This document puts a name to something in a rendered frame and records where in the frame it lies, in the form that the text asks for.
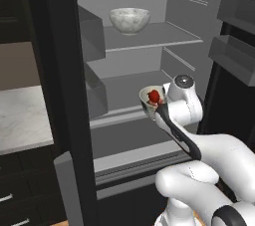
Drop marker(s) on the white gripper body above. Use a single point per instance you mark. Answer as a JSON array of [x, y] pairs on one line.
[[166, 93]]

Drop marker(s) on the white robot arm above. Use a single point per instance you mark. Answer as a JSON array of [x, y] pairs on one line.
[[229, 157]]

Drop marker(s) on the chicken drumstick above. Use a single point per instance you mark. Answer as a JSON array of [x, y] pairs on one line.
[[155, 104]]

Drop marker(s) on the small grey bowl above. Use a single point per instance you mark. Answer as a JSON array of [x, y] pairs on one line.
[[145, 101]]

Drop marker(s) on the grey fridge shelf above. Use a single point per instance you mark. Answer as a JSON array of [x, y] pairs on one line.
[[126, 94], [149, 37]]

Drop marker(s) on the black right fridge door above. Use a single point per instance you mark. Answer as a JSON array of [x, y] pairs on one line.
[[229, 110]]

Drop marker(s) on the black fridge door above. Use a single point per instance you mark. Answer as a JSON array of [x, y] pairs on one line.
[[229, 110], [63, 70]]

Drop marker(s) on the grey fridge drawer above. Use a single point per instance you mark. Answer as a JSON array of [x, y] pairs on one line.
[[132, 167]]

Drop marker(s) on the white marble bowl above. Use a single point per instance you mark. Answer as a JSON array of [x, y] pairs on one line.
[[129, 21]]

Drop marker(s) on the black left fridge door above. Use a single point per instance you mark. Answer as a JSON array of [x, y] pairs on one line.
[[63, 70]]

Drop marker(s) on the grey door bin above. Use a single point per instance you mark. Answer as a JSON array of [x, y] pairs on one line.
[[91, 34], [98, 99], [237, 11], [232, 57]]

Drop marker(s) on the dark base cupboards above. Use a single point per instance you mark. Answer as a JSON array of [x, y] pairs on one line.
[[26, 183]]

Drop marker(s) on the dark wall cupboard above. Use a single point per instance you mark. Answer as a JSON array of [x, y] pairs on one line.
[[15, 4]]

